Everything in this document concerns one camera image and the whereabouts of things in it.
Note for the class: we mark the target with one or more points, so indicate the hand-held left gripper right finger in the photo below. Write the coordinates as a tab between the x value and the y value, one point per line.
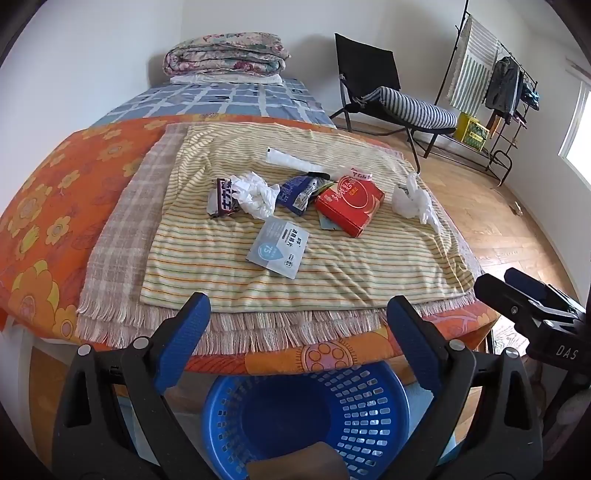
415	341

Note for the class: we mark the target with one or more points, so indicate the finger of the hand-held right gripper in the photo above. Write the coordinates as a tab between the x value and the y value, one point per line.
526	281
498	290

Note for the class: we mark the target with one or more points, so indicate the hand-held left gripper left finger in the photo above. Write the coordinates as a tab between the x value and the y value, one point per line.
182	337

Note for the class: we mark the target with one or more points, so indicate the blue plastic basket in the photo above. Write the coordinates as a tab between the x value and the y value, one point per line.
277	415

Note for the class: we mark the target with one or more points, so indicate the white plastic bag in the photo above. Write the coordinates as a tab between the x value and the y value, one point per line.
413	201

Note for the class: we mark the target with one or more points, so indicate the dark chocolate bar wrapper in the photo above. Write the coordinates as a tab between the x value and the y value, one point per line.
224	201

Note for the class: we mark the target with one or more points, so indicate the light blue packet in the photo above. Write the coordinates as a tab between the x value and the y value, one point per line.
328	224

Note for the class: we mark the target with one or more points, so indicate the red cardboard box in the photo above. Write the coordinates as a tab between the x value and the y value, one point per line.
351	203

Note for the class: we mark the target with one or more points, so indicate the white tissue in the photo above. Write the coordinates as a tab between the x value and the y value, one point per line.
256	196

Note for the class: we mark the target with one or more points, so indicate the small green white wrapper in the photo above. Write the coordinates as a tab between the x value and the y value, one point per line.
323	188

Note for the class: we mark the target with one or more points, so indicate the blue snack packet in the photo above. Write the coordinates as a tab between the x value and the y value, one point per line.
295	194

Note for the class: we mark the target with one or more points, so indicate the small black item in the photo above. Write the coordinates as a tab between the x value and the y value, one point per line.
318	174

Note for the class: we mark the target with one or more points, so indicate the long white wrapper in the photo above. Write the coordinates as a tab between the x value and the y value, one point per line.
288	159

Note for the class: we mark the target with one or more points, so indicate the small brown floor object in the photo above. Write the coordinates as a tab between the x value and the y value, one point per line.
517	207

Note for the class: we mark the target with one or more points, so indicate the yellow striped cloth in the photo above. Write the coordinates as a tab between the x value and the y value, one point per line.
351	263

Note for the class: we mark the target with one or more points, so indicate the plaid fringed blanket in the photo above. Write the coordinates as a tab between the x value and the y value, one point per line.
124	230

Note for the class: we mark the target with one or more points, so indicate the black clothes rack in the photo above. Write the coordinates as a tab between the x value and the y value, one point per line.
501	157

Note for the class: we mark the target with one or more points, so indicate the window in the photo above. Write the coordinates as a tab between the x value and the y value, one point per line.
579	134

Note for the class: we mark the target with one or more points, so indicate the yellow crate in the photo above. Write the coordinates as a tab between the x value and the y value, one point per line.
471	131

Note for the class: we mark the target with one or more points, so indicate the orange floral blanket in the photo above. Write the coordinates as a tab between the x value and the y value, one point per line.
55	207

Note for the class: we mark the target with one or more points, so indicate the teal hanging garment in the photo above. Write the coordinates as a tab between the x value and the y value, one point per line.
531	94

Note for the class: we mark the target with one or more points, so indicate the dark hanging jacket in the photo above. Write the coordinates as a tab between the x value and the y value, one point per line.
503	87

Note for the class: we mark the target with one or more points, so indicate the striped seat cushion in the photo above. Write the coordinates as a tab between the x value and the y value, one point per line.
411	108

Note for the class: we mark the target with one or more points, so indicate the striped hanging towel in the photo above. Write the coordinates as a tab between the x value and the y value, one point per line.
473	64

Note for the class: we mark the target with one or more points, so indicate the blue checkered bedsheet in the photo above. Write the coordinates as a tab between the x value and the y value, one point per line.
221	101

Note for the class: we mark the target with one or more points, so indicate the white folded sheet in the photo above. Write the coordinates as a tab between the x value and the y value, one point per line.
221	79

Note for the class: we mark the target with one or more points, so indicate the black folding chair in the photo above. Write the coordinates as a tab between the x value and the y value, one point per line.
364	60

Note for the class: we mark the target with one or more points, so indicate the folded floral quilt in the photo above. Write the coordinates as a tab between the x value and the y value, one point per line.
221	53

